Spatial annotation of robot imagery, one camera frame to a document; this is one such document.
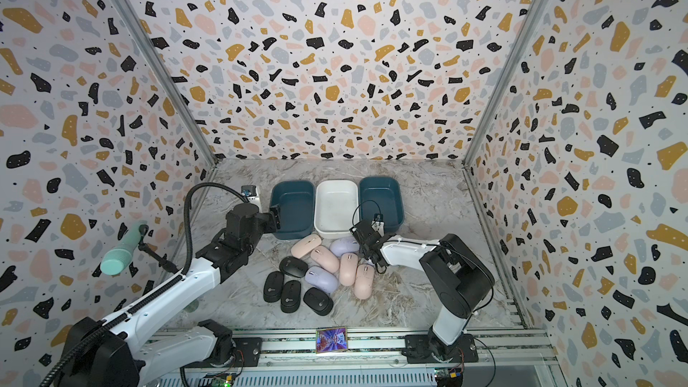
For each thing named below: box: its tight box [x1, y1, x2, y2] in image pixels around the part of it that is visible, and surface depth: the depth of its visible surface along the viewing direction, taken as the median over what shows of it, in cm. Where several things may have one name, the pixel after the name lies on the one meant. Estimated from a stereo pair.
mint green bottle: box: [100, 221, 147, 276], surface depth 54 cm
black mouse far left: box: [263, 270, 284, 303], surface depth 85 cm
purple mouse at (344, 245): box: [328, 236, 361, 258], surface depth 94 cm
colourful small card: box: [315, 326, 349, 354], surface depth 76 cm
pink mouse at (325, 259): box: [310, 245, 341, 274], surface depth 92 cm
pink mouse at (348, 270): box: [338, 252, 359, 287], surface depth 89 cm
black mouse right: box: [302, 286, 335, 317], surface depth 83 cm
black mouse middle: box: [280, 279, 302, 314], surface depth 83 cm
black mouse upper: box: [278, 255, 310, 278], surface depth 90 cm
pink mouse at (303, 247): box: [290, 233, 322, 259], surface depth 95 cm
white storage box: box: [313, 180, 360, 240], surface depth 108 cm
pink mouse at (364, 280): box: [353, 263, 375, 300], surface depth 87 cm
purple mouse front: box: [304, 265, 339, 295], surface depth 87 cm
